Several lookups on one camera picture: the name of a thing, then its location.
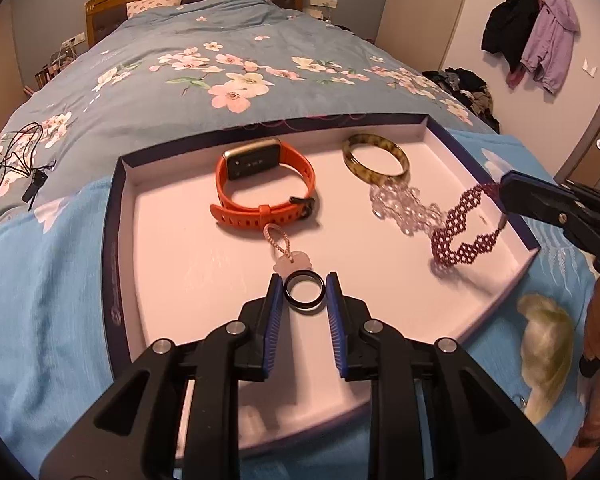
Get dark red beaded bracelet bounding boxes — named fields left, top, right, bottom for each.
left=429, top=181, right=510, bottom=268

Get dark blue jewelry tray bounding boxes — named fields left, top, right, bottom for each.
left=102, top=114, right=540, bottom=453

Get light blue flower blanket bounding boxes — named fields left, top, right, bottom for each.
left=0, top=129, right=594, bottom=479

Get purple hoodie on hook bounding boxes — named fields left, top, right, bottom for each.
left=506, top=0, right=580, bottom=96

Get pile of dark clothes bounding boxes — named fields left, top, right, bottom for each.
left=422, top=67, right=500, bottom=133

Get black jacket on hook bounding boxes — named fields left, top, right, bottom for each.
left=481, top=0, right=540, bottom=72

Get tortoiseshell bangle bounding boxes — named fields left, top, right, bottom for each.
left=342, top=132, right=411, bottom=185

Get orange smart watch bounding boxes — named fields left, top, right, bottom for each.
left=210, top=138, right=316, bottom=230

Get floral blue duvet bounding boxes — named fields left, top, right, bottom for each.
left=0, top=0, right=488, bottom=222

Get cluttered nightstand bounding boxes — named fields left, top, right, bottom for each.
left=35, top=32, right=86, bottom=89

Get left floral pillow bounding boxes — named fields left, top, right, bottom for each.
left=125, top=0, right=182, bottom=18

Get wall light switch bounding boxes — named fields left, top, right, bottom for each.
left=582, top=60, right=597, bottom=78

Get clear crystal bead bracelet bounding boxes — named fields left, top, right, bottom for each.
left=368, top=176, right=447, bottom=238

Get pink charm with cord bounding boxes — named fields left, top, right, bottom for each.
left=262, top=222, right=312, bottom=278

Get black charger cable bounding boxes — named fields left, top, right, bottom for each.
left=0, top=120, right=57, bottom=233

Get wall power socket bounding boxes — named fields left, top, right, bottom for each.
left=310, top=0, right=338, bottom=9

